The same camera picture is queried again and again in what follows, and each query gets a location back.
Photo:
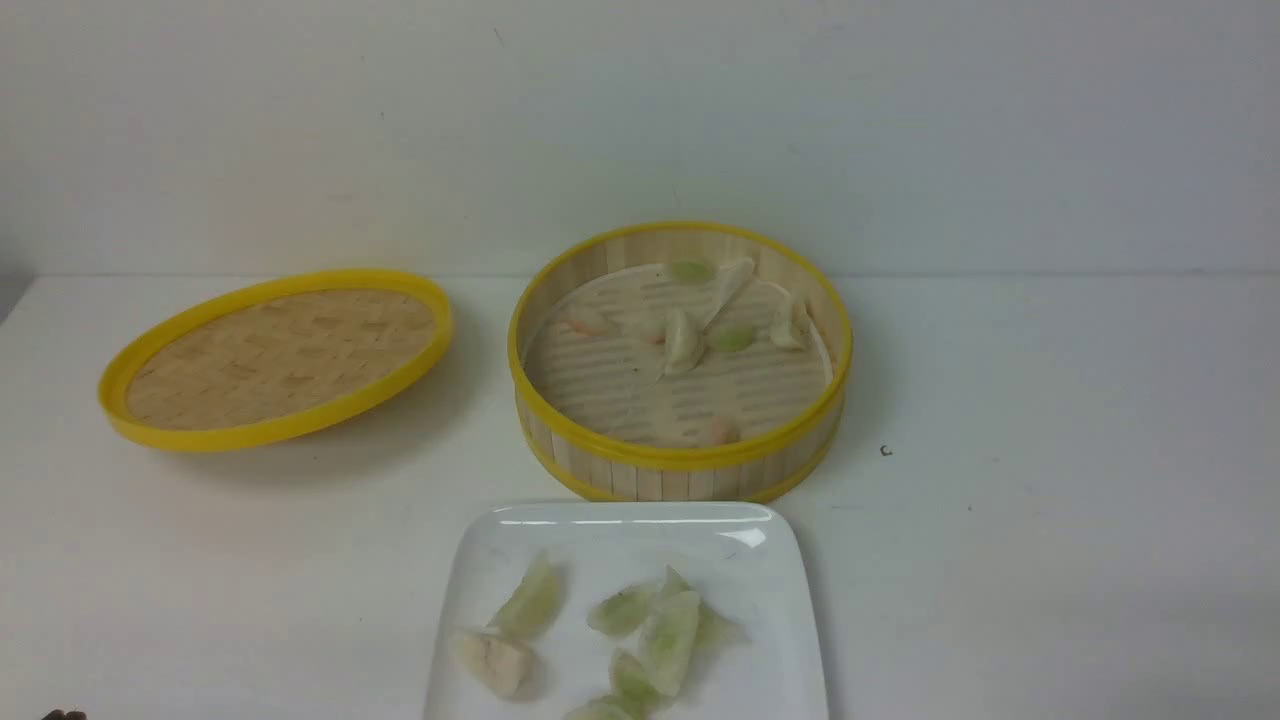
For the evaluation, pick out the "green dumpling on plate centre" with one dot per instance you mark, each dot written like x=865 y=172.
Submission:
x=619 y=615

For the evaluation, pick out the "green dumpling on plate left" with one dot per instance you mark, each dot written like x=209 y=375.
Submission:
x=535 y=602

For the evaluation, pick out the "green dumpling on plate upright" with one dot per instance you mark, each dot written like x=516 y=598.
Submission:
x=668 y=638

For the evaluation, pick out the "white square plate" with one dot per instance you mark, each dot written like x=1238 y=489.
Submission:
x=743 y=560

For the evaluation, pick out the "green dumpling on plate bottom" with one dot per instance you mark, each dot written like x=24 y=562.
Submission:
x=631 y=686

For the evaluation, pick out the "pale pink dumpling on plate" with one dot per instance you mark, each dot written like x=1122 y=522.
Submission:
x=497 y=662

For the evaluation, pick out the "yellow rimmed bamboo steamer basket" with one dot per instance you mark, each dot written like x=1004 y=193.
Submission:
x=755 y=469

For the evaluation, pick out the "green dumpling middle of steamer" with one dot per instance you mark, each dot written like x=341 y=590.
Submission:
x=731 y=338

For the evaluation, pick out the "green dumpling of steamer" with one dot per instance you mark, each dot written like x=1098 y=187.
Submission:
x=691 y=271
x=731 y=338

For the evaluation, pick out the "green dumpling back of steamer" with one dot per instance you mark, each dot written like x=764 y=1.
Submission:
x=691 y=271

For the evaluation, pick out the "yellow rimmed bamboo steamer lid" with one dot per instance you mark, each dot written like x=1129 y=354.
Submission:
x=277 y=360

